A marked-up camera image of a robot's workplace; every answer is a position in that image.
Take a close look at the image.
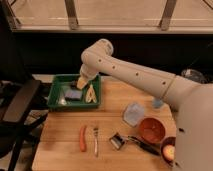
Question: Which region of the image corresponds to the black eraser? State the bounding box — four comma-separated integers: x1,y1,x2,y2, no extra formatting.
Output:
70,80,78,88

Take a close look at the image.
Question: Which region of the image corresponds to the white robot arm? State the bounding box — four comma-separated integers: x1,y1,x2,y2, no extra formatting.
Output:
78,39,213,171

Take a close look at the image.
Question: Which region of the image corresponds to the red bowl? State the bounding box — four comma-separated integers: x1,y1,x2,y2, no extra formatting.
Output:
138,118,166,144

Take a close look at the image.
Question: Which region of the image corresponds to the purple bowl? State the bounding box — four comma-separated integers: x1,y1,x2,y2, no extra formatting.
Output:
160,137,176,166

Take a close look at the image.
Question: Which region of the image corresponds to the blue sponge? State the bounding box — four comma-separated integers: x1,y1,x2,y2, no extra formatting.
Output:
65,89,82,100

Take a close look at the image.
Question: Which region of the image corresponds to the green plastic tray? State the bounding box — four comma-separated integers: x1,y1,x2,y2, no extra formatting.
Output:
47,74,101,111

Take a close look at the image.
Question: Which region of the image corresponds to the clear plastic bag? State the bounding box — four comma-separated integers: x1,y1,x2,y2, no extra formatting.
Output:
57,85,70,106

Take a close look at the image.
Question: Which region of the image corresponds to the silver fork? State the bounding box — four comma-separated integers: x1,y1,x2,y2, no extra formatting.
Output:
93,127,99,157

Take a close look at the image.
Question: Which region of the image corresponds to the light blue cloth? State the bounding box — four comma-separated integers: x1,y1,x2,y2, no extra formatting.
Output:
123,103,144,127

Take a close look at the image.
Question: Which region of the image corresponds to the orange carrot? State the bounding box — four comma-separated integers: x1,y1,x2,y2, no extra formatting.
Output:
79,125,87,152

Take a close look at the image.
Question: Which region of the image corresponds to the black office chair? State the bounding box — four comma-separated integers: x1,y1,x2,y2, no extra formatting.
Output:
0,80,47,171

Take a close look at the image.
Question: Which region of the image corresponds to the yellow apple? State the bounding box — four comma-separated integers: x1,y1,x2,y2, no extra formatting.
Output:
163,145,175,161

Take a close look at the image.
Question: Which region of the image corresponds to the grey round dish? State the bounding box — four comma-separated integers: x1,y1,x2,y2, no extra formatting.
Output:
181,69,206,83

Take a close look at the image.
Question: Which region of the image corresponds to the black handled peeler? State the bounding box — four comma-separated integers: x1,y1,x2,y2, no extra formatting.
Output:
125,136,160,156

